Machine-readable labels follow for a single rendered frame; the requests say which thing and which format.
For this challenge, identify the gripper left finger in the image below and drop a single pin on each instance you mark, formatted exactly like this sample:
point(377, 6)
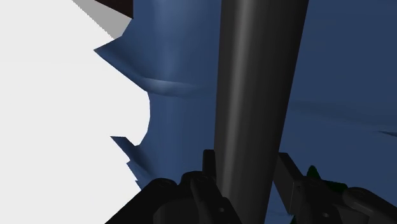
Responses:
point(198, 198)

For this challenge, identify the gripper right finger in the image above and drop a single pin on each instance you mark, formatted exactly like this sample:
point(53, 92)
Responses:
point(313, 198)

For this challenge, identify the dark grey cylinder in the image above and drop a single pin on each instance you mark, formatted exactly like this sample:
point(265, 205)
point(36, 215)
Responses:
point(254, 93)

